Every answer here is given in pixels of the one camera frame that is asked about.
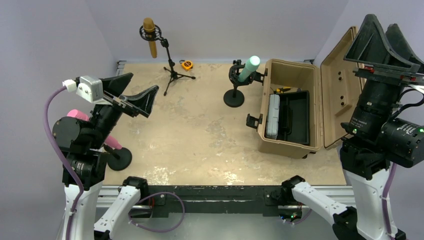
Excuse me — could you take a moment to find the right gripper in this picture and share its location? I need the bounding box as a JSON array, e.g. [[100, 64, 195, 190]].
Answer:
[[340, 12, 424, 136]]

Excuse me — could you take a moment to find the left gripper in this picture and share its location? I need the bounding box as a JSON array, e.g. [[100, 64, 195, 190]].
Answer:
[[88, 72, 158, 148]]

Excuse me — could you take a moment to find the pink microphone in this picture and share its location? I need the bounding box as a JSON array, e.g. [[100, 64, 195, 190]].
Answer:
[[66, 109, 123, 151]]

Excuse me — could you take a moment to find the black round-base stand with shockmount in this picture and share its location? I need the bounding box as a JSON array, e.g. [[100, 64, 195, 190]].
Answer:
[[223, 59, 268, 108]]

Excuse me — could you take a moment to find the mint green microphone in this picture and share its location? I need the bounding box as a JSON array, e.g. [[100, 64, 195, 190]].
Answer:
[[237, 55, 261, 83]]

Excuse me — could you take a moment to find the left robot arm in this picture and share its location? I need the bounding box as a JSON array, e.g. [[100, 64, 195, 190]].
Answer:
[[44, 73, 159, 240]]

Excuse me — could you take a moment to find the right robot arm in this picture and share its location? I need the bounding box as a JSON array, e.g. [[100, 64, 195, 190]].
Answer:
[[277, 14, 424, 240]]

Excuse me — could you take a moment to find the black tripod microphone stand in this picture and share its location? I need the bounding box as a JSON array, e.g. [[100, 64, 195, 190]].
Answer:
[[139, 24, 197, 97]]

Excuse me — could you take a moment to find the gold microphone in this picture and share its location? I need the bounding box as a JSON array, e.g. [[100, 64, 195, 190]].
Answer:
[[143, 17, 157, 59]]

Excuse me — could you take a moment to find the orange tape measure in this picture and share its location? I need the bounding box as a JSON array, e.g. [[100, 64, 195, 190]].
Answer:
[[179, 60, 194, 71]]

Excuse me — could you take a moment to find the tan plastic case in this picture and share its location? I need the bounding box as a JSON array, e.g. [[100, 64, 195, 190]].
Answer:
[[246, 26, 366, 159]]

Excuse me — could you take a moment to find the yellow black tool in case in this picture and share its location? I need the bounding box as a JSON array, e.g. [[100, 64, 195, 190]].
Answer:
[[273, 86, 291, 94]]

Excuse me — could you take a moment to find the black tray in case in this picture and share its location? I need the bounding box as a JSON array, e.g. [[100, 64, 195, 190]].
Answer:
[[277, 90, 310, 146]]

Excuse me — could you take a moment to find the grey box in case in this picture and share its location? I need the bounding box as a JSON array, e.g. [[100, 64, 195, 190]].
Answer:
[[265, 94, 280, 140]]

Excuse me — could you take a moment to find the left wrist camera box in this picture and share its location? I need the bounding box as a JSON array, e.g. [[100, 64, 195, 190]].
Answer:
[[76, 75, 104, 103]]

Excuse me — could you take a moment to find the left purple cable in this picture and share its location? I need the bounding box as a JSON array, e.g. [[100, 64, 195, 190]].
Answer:
[[43, 79, 86, 240]]

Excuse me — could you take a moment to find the purple cable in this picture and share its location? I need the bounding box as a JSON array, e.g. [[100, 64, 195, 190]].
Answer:
[[43, 79, 86, 240], [281, 163, 398, 240]]

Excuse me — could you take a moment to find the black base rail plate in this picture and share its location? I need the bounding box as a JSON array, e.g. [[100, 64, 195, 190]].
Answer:
[[130, 184, 309, 220]]

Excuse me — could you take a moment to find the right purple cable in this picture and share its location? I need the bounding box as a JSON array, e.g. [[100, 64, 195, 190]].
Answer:
[[281, 163, 398, 240]]

